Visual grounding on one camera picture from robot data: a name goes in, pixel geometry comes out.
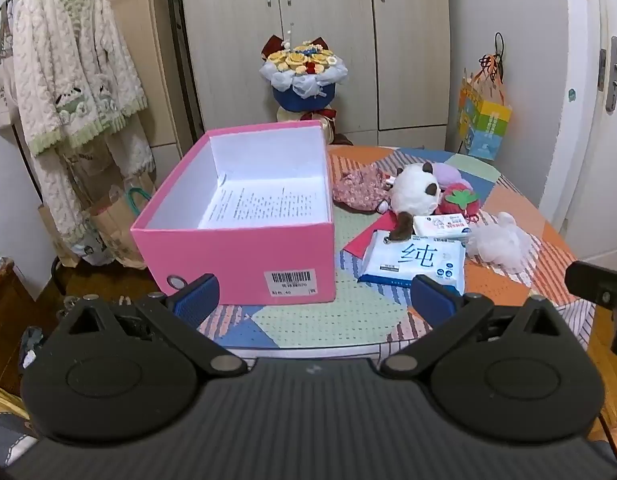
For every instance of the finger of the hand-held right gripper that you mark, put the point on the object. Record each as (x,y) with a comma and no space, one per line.
(593,282)

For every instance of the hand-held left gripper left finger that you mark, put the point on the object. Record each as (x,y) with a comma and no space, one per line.
(196,300)

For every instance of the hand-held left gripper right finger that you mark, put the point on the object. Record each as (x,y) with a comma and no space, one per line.
(433,302)

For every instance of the large blue wet wipes pack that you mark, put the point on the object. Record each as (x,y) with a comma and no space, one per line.
(413,260)

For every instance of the pink cardboard box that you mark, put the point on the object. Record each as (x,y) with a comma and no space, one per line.
(228,260)

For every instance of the small white tissue pack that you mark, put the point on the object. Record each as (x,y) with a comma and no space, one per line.
(441,225)

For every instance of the white fluffy plush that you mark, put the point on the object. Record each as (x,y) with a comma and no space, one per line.
(498,245)

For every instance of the red strawberry plush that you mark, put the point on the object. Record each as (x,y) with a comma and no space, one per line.
(456,200)

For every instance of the white and brown cat plush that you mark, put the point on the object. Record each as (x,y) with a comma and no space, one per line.
(413,192)

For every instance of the purple plush toy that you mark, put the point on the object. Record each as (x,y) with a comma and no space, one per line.
(448,172)

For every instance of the pink floral cloth pouch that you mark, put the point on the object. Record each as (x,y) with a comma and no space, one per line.
(361,187)

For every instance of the red envelope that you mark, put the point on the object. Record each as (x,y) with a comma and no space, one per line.
(361,245)

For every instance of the printed paper sheet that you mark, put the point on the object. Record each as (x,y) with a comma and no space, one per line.
(263,205)

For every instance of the colourful patterned tablecloth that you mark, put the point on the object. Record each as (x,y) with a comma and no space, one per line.
(313,320)

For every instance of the white door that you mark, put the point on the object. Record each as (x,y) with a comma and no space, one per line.
(588,160)

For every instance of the cream fleece pajama pants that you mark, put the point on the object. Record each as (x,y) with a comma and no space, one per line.
(53,185)

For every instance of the wooden bedside cabinet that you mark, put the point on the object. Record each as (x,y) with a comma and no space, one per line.
(13,320)

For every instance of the colourful paper gift bag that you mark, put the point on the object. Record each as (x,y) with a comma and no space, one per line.
(488,125)

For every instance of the flower bouquet with blue wrap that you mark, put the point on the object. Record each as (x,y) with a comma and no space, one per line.
(303,95)

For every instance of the black tall pole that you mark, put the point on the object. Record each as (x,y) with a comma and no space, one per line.
(181,50)

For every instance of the beige wooden wardrobe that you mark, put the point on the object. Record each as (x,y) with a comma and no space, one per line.
(228,35)

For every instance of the beige tote bag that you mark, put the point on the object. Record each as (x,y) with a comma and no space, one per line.
(1,100)

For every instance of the wall hook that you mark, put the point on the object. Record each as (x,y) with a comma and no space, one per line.
(498,34)

